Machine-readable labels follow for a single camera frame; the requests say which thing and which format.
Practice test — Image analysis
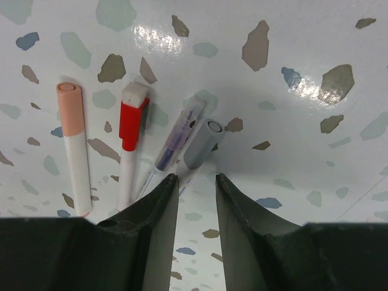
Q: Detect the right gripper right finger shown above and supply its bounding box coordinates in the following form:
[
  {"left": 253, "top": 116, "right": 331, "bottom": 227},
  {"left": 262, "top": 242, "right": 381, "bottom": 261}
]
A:
[{"left": 215, "top": 174, "right": 387, "bottom": 290}]

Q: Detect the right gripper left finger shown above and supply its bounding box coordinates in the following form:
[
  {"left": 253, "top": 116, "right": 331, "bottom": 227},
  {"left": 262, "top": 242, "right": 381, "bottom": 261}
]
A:
[{"left": 1, "top": 174, "right": 178, "bottom": 290}]

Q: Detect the grey cap white marker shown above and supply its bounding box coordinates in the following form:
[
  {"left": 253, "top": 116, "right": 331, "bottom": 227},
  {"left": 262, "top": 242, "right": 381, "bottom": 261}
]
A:
[{"left": 175, "top": 118, "right": 226, "bottom": 195}]

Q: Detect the red cap white marker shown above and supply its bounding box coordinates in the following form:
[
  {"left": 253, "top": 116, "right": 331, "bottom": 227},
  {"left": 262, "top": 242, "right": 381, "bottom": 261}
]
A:
[{"left": 117, "top": 82, "right": 150, "bottom": 211}]

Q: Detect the peach cap white marker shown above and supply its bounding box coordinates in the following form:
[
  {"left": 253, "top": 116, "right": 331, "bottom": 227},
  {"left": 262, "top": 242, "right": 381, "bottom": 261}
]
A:
[{"left": 56, "top": 82, "right": 92, "bottom": 217}]

